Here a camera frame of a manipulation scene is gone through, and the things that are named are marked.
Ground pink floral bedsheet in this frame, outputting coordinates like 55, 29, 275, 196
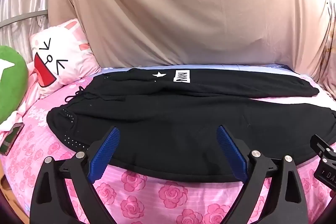
0, 64, 336, 224

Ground grey metal rod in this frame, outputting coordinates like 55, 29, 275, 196
0, 9, 48, 28

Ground dark rectangular device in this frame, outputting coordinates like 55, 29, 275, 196
0, 122, 25, 156

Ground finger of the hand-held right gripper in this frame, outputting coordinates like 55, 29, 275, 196
310, 134, 336, 165

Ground white rabbit pillow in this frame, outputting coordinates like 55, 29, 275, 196
30, 18, 101, 96

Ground floral beige cloth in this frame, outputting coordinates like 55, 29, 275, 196
322, 0, 336, 98

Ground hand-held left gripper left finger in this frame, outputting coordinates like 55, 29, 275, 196
30, 126, 121, 224

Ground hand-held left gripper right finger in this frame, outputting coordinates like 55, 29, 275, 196
216, 125, 306, 224

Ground black pants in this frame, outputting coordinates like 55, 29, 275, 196
47, 67, 336, 183

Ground green plush pillow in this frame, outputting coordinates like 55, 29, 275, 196
0, 45, 29, 125

